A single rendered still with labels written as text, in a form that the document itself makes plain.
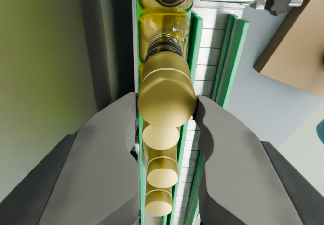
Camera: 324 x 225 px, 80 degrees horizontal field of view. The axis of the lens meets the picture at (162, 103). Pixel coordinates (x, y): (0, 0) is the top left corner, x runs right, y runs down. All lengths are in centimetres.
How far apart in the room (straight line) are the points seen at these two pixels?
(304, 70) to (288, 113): 19
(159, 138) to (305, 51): 53
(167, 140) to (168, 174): 5
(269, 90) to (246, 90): 7
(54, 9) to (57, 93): 9
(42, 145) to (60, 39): 12
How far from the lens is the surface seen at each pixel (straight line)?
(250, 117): 74
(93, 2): 50
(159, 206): 26
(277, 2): 32
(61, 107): 26
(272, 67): 62
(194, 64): 35
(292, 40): 61
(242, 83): 66
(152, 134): 17
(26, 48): 21
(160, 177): 22
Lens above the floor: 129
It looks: 57 degrees down
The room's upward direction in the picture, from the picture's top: 179 degrees clockwise
